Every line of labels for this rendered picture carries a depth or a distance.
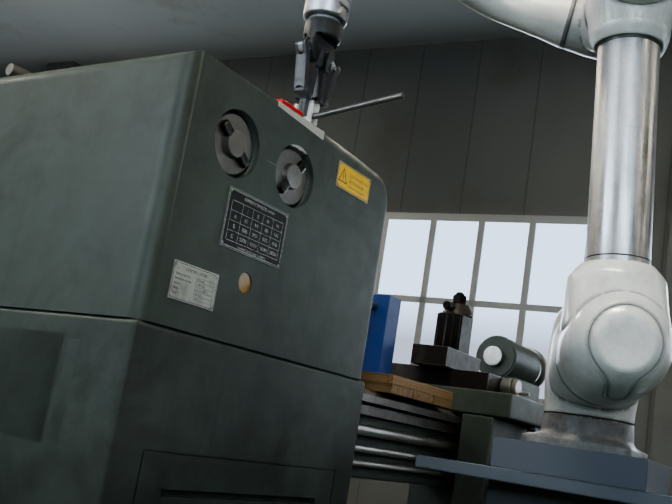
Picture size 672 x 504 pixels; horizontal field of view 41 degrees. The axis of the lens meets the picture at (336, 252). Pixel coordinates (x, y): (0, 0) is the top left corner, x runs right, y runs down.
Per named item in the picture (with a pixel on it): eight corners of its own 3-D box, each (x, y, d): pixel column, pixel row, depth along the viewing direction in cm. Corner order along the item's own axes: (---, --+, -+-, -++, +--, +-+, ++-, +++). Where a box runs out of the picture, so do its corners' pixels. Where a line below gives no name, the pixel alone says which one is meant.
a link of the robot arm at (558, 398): (627, 427, 162) (638, 309, 166) (648, 424, 144) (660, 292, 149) (537, 413, 165) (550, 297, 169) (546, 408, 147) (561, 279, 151)
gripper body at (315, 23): (328, 10, 170) (320, 55, 168) (351, 30, 177) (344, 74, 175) (296, 15, 174) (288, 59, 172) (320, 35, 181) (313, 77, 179)
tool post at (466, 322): (456, 351, 230) (461, 313, 232) (430, 349, 234) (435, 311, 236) (468, 356, 236) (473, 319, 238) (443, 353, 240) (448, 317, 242)
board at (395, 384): (390, 393, 188) (393, 374, 189) (257, 376, 208) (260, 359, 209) (451, 409, 213) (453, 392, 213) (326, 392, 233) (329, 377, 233)
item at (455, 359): (445, 366, 221) (448, 345, 222) (409, 362, 226) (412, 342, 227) (478, 377, 237) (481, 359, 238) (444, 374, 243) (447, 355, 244)
